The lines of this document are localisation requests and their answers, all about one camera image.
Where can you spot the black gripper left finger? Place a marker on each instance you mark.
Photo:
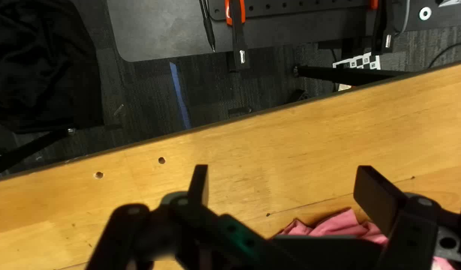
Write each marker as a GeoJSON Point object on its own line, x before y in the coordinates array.
{"type": "Point", "coordinates": [199, 182]}

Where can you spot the black metal bar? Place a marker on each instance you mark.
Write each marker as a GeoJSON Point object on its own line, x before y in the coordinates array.
{"type": "Point", "coordinates": [350, 75]}

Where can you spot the black tripod leg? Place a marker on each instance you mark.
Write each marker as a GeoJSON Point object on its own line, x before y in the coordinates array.
{"type": "Point", "coordinates": [29, 147]}

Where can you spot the orange black bar clamp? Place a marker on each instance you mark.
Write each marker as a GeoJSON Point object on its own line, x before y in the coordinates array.
{"type": "Point", "coordinates": [374, 15]}
{"type": "Point", "coordinates": [238, 39]}

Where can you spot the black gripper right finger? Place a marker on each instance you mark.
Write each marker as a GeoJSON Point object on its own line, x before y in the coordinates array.
{"type": "Point", "coordinates": [374, 192]}

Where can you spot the black fabric bag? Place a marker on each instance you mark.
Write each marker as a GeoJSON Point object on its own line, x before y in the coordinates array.
{"type": "Point", "coordinates": [35, 65]}

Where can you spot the grey flat panel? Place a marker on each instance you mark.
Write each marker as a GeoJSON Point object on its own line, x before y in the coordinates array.
{"type": "Point", "coordinates": [160, 24]}

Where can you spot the white checker tag sheet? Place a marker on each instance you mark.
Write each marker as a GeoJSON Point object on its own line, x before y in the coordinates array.
{"type": "Point", "coordinates": [362, 60]}

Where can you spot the pink shirt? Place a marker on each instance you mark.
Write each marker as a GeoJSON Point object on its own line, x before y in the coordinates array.
{"type": "Point", "coordinates": [340, 225]}

